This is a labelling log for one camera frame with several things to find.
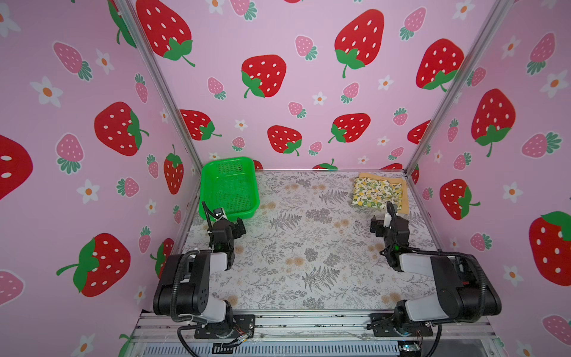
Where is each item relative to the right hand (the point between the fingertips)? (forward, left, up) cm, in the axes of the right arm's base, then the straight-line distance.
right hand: (385, 216), depth 92 cm
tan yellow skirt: (+11, -13, -7) cm, 18 cm away
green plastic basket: (+22, +75, -9) cm, 79 cm away
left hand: (-6, +66, -2) cm, 66 cm away
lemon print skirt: (+17, -1, -6) cm, 18 cm away
